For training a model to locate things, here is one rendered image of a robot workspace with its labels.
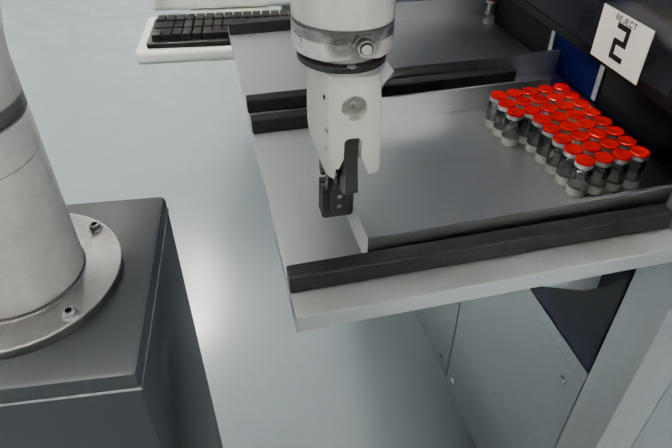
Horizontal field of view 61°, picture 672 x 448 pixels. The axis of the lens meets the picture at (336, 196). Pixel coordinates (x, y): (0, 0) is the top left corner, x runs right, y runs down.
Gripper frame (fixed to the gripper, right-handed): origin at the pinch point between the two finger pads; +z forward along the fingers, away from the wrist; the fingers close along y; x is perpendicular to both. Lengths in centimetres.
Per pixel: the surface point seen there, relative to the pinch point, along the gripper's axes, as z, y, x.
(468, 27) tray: 3, 48, -36
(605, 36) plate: -10.7, 9.5, -33.3
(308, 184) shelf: 4.2, 8.0, 1.2
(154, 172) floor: 93, 146, 34
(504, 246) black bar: 2.2, -8.2, -14.9
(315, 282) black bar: 3.2, -8.2, 3.8
